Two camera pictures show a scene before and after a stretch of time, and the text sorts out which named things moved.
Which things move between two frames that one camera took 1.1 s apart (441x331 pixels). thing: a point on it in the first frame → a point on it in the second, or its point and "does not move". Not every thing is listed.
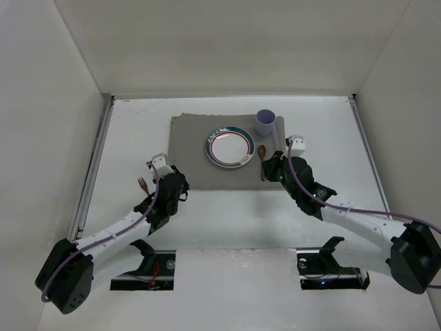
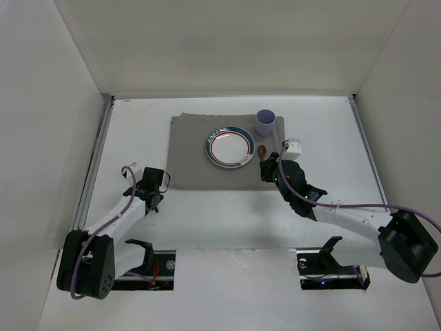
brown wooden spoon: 262,153 does not move
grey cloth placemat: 189,135 does not move
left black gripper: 151,203 → 154,201
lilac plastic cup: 265,119 does not move
